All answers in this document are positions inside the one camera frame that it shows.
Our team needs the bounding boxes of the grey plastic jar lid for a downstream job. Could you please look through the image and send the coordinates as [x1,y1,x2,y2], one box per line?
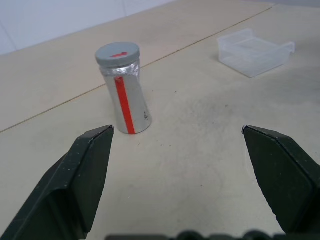
[94,42,141,68]

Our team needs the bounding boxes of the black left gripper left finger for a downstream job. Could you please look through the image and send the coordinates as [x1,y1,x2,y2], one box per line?
[0,124,116,240]

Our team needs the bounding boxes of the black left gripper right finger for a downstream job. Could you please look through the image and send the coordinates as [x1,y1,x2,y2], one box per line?
[241,124,320,240]

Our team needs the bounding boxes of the silver bottle with red stripe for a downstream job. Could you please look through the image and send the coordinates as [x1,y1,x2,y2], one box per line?
[99,62,153,135]

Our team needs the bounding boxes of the clear plastic tray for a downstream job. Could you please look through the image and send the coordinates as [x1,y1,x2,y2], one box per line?
[216,27,296,79]

